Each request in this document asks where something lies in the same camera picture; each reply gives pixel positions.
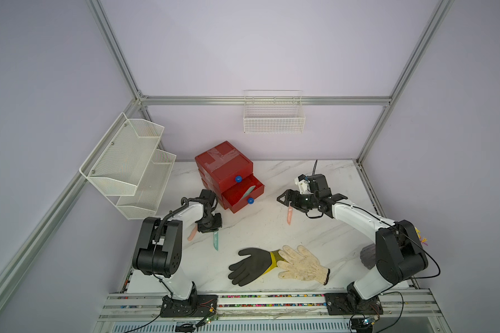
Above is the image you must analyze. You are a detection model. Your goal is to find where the red drawer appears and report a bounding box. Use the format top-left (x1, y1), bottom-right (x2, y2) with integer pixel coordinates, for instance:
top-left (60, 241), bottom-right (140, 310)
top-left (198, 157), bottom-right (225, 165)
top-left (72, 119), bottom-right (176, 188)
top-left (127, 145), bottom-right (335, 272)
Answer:
top-left (222, 174), bottom-right (265, 213)

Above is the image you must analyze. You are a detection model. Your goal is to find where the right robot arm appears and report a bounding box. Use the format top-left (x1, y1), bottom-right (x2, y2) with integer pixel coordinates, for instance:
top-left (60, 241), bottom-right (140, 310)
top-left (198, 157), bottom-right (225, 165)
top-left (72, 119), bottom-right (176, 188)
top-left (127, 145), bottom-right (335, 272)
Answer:
top-left (277, 174), bottom-right (431, 305)

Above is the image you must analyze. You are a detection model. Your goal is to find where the white wire wall basket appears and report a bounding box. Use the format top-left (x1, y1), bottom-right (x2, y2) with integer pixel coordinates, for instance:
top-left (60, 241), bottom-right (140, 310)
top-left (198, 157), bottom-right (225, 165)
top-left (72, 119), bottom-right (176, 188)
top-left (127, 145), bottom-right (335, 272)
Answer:
top-left (243, 90), bottom-right (306, 134)

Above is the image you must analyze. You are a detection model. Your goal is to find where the aluminium mounting rail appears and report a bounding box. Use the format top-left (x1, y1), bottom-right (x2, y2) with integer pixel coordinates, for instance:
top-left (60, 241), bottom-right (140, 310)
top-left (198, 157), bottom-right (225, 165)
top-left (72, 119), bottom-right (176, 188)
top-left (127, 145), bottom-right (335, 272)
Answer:
top-left (94, 289), bottom-right (451, 332)

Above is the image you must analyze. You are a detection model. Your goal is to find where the white mesh shelf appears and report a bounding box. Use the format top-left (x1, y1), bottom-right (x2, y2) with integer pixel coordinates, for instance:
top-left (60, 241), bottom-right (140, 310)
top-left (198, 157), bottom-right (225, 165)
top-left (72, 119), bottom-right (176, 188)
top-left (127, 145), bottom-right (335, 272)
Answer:
top-left (116, 149), bottom-right (176, 220)
top-left (79, 114), bottom-right (164, 196)

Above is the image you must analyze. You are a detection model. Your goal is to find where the teal knife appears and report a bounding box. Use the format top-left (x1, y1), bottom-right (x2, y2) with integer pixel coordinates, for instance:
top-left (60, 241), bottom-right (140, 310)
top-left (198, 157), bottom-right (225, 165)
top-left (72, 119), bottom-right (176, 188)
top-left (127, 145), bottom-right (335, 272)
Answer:
top-left (242, 185), bottom-right (256, 199)
top-left (213, 231), bottom-right (219, 251)

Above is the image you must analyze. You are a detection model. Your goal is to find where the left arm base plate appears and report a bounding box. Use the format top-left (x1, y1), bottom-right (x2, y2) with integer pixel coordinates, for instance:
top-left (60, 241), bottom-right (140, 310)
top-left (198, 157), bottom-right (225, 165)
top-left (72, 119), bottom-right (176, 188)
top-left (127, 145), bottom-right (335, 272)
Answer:
top-left (161, 294), bottom-right (218, 318)

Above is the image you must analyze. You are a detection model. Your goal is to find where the lower white mesh shelf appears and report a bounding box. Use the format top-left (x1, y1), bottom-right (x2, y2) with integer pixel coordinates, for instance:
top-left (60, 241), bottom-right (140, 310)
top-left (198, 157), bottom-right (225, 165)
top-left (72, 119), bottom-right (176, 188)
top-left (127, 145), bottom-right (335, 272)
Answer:
top-left (116, 149), bottom-right (176, 220)

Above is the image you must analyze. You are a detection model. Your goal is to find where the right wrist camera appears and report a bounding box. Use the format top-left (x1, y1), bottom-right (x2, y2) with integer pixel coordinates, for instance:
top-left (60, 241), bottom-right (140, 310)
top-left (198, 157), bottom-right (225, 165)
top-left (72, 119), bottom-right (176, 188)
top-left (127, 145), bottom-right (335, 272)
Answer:
top-left (295, 174), bottom-right (311, 194)

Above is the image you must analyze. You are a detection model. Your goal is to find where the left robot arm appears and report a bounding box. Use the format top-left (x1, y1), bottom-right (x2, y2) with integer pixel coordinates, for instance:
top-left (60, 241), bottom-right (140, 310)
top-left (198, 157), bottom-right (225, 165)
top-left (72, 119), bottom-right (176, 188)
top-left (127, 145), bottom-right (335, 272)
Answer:
top-left (132, 190), bottom-right (222, 301)

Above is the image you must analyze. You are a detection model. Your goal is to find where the pink knife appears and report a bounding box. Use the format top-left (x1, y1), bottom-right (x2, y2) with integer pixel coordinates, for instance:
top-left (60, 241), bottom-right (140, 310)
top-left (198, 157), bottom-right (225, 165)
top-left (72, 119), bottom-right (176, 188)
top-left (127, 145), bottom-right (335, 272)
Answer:
top-left (286, 205), bottom-right (293, 226)
top-left (187, 225), bottom-right (198, 241)

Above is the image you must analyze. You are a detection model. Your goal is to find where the white cotton glove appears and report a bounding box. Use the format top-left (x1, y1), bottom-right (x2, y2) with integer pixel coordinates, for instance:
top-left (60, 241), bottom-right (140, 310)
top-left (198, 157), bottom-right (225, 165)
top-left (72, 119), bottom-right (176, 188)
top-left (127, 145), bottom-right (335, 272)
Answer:
top-left (276, 245), bottom-right (330, 285)

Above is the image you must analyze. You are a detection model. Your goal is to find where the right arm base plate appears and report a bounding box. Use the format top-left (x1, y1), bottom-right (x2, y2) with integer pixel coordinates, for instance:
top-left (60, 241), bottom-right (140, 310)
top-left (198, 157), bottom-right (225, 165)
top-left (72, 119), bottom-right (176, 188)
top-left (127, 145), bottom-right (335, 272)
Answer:
top-left (324, 293), bottom-right (383, 316)

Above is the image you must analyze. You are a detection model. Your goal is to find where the upper white mesh shelf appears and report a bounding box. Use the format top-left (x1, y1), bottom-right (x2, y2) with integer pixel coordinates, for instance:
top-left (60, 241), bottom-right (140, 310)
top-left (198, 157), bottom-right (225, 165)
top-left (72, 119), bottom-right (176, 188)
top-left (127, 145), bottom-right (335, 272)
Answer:
top-left (79, 114), bottom-right (164, 196)

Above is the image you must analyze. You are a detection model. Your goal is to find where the sunflower bouquet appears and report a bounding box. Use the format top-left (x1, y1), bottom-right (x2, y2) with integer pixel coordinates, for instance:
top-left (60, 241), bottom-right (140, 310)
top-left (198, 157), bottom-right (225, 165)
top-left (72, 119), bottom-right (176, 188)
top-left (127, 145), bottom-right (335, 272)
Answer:
top-left (415, 228), bottom-right (427, 246)

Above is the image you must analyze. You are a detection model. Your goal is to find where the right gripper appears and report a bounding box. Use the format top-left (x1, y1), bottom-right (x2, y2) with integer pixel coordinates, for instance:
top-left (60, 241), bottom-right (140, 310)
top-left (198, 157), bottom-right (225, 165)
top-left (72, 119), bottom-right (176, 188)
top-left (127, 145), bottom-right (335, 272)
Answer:
top-left (278, 189), bottom-right (319, 212)

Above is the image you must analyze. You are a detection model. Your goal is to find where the black yellow work glove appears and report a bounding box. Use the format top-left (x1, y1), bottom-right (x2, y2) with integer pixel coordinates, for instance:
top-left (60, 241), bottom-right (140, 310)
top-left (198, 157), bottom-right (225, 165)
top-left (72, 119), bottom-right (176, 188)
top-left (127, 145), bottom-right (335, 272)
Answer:
top-left (228, 248), bottom-right (285, 287)

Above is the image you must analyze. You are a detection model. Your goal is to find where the red drawer cabinet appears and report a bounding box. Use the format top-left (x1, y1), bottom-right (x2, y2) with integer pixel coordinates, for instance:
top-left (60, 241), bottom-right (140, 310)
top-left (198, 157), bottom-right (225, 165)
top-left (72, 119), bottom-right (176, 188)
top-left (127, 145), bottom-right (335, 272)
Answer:
top-left (194, 141), bottom-right (254, 209)

